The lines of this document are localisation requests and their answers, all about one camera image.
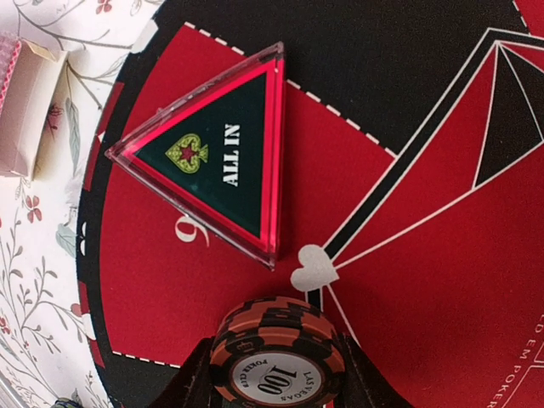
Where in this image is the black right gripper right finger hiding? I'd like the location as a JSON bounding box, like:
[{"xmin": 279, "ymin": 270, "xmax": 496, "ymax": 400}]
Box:
[{"xmin": 335, "ymin": 334, "xmax": 413, "ymax": 408}]

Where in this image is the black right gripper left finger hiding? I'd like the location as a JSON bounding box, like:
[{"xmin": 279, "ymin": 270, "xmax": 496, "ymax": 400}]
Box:
[{"xmin": 148, "ymin": 337, "xmax": 221, "ymax": 408}]

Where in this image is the brown 100 poker chip stack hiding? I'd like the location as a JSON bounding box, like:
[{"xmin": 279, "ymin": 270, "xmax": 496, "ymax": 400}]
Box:
[{"xmin": 210, "ymin": 297, "xmax": 345, "ymax": 407}]

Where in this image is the triangular all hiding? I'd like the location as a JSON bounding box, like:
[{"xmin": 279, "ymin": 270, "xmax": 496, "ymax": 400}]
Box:
[{"xmin": 106, "ymin": 42, "xmax": 286, "ymax": 268}]

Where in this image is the green poker chip stack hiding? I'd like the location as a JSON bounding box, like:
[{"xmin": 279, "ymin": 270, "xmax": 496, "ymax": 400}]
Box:
[{"xmin": 51, "ymin": 391, "xmax": 83, "ymax": 408}]

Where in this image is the round red black poker mat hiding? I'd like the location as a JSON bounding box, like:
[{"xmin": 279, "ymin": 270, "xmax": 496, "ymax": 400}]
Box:
[{"xmin": 77, "ymin": 1, "xmax": 543, "ymax": 407}]

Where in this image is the red playing card deck box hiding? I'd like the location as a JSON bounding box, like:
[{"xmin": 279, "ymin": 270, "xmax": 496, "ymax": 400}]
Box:
[{"xmin": 1, "ymin": 31, "xmax": 67, "ymax": 179}]

